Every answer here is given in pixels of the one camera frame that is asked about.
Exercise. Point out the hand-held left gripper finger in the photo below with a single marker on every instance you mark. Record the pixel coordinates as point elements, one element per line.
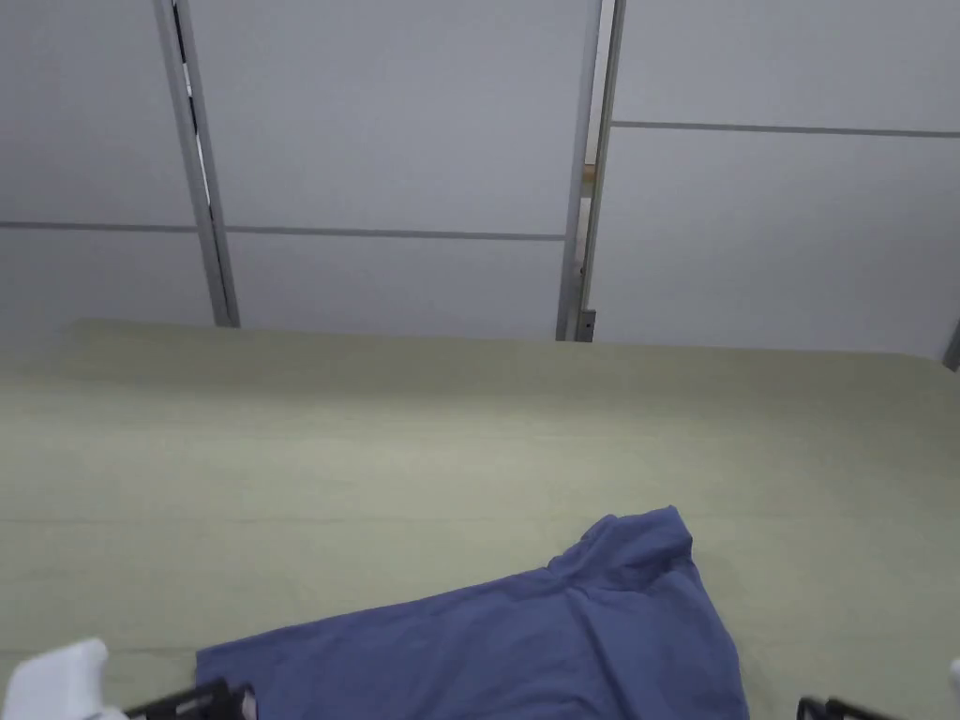
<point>199,699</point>

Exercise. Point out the blue shirt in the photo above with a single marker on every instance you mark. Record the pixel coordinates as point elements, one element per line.
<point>495,645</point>

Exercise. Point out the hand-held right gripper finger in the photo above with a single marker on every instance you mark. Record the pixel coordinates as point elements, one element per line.
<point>870,709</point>

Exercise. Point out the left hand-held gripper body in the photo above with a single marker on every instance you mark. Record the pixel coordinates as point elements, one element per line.
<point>52,679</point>

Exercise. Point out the bed with pale green sheet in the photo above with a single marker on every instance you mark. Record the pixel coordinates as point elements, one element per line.
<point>315,465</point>

